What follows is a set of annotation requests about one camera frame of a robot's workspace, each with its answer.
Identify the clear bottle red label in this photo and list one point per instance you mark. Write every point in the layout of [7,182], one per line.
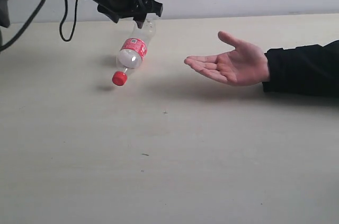
[133,51]

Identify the person's open hand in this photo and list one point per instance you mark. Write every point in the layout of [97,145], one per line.
[245,65]

